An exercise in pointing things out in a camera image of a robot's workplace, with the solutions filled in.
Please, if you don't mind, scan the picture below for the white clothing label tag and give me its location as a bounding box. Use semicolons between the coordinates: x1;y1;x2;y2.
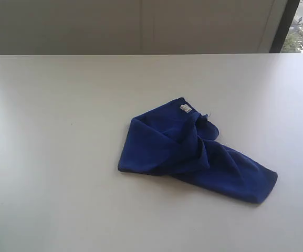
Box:
180;104;192;113

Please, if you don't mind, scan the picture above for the black window frame post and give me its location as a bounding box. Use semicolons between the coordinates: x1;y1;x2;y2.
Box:
269;0;300;54

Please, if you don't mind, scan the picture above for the blue towel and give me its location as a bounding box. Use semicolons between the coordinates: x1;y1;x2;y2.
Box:
118;98;278;204

